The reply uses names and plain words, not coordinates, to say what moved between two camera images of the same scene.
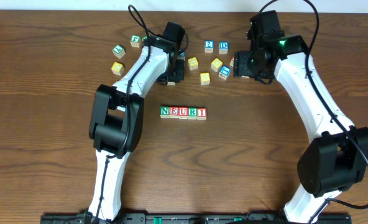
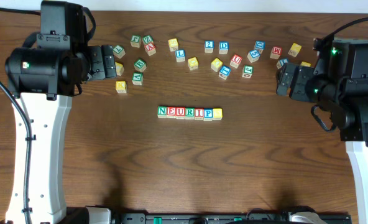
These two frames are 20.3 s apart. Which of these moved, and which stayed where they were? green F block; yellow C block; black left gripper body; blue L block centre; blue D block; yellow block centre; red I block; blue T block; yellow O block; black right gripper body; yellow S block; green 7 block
Moved: red I block; black left gripper body; yellow S block; black right gripper body
Stayed: blue L block centre; green 7 block; blue D block; green F block; yellow O block; blue T block; yellow C block; yellow block centre
